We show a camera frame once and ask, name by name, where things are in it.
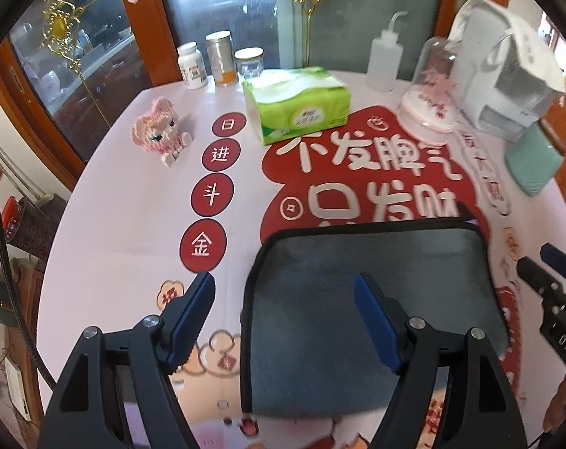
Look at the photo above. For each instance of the printed pink tablecloth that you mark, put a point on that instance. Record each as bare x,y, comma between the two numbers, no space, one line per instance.
138,224

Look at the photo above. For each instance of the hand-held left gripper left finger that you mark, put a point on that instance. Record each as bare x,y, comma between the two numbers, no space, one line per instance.
195,307

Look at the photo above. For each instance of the tall metal-lid jar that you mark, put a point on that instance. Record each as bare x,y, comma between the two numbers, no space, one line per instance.
220,58

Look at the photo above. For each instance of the green tissue pack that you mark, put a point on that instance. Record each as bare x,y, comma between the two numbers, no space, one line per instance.
294,103

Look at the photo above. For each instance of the glass dome with pink flowers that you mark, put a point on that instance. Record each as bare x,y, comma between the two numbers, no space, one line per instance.
431,89

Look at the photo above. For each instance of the wooden glass cabinet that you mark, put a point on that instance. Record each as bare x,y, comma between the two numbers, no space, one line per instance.
72,56

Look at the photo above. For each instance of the gold ornament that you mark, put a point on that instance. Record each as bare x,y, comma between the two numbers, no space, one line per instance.
58,28

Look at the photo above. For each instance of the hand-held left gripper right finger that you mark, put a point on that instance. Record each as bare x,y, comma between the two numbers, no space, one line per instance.
375,318

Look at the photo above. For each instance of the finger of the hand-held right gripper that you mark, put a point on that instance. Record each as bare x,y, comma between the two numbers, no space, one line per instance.
555,257

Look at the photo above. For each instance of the pink block figurine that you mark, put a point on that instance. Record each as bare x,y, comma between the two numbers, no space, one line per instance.
160,132

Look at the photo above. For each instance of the white squeeze bottle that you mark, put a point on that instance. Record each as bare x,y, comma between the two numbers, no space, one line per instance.
383,58

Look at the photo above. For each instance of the clear glass jar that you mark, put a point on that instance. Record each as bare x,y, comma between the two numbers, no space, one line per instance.
249,63

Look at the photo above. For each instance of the grey towel with black trim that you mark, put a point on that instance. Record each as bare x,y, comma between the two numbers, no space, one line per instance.
357,285

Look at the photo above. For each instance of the mint green pouch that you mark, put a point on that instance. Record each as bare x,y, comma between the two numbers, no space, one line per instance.
534,159

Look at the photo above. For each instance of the white water dispenser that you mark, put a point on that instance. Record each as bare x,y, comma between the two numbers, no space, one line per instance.
498,70

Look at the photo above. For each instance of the white pill bottle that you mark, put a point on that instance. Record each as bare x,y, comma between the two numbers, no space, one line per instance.
191,66

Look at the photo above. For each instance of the person's right hand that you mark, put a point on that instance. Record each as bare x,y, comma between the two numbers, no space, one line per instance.
563,400

